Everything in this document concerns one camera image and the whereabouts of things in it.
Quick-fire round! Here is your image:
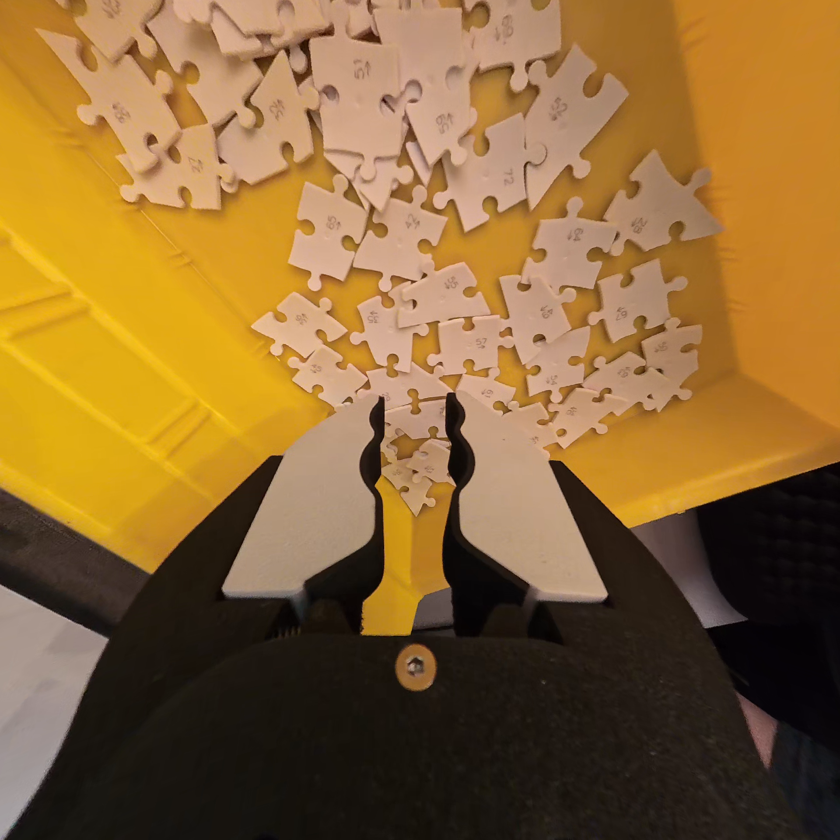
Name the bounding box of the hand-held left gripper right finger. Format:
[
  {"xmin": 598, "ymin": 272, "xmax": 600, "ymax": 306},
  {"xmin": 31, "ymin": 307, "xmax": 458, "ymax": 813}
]
[{"xmin": 443, "ymin": 392, "xmax": 609, "ymax": 631}]

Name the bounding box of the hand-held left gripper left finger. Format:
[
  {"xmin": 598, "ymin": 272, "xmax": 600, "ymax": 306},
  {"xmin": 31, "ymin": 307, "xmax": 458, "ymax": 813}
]
[{"xmin": 224, "ymin": 394, "xmax": 388, "ymax": 631}]

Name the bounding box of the yellow plastic bin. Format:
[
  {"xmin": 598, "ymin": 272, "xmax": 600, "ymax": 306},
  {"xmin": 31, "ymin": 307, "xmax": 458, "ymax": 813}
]
[{"xmin": 0, "ymin": 0, "xmax": 840, "ymax": 637}]

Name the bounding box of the pile of puzzle pieces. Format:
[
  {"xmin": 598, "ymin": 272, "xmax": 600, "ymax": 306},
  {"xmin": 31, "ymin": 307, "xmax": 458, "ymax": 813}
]
[{"xmin": 40, "ymin": 0, "xmax": 725, "ymax": 515}]

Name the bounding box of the black quilted pad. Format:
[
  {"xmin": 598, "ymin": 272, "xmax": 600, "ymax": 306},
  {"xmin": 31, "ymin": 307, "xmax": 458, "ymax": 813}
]
[{"xmin": 696, "ymin": 462, "xmax": 840, "ymax": 756}]

